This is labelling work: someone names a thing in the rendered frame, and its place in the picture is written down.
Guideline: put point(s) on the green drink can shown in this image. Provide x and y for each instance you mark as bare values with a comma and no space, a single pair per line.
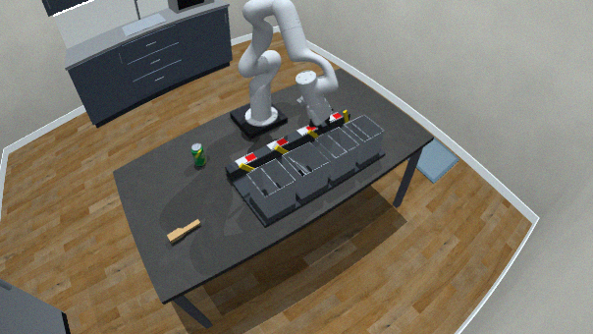
198,154

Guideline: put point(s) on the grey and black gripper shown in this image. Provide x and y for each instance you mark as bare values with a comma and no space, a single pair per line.
317,117

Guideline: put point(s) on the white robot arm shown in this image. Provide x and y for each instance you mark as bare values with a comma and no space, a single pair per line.
310,86

